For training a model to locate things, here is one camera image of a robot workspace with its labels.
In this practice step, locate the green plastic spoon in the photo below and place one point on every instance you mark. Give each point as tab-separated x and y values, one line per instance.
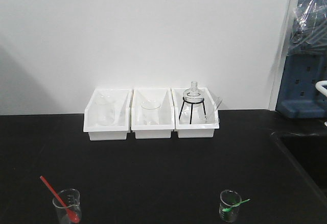
235	205

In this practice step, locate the left small glass beaker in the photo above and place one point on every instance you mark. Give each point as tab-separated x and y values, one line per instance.
72	199

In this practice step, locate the red plastic spoon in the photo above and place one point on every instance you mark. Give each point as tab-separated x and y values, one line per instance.
59	199

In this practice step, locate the glass flask on tripod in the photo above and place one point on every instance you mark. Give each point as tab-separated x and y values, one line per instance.
193	94

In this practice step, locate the blue pegboard drying rack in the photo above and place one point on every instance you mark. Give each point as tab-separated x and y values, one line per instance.
298	98

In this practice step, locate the left white storage bin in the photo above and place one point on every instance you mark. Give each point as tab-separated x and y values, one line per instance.
121	126

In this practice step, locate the glass beaker in bin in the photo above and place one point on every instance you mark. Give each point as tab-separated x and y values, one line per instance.
150	111
105	110

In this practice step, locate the right white storage bin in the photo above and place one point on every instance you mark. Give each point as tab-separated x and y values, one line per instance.
198	129

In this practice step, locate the white storage bin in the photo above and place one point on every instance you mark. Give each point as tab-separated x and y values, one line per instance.
121	126
166	113
198	129

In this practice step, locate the black lab sink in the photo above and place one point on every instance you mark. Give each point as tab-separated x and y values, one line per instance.
307	153

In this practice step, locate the glass beaker in middle bin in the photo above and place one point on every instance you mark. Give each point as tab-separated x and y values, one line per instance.
150	111

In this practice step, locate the right small glass beaker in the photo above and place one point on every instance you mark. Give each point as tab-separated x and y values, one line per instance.
227	199

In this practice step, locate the glass beaker in left bin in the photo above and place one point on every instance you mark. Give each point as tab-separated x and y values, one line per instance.
105	110

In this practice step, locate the middle white storage bin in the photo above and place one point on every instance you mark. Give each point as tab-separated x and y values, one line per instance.
166	113

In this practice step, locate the small glass beaker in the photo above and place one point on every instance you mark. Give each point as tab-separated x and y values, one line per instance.
72	199
227	199

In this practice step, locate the small glass funnel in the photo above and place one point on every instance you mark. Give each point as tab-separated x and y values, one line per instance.
210	117

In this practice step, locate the black wire tripod stand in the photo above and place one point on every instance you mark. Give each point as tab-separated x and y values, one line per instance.
192	104

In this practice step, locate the clear plastic bag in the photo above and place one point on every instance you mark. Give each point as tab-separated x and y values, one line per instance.
308	36

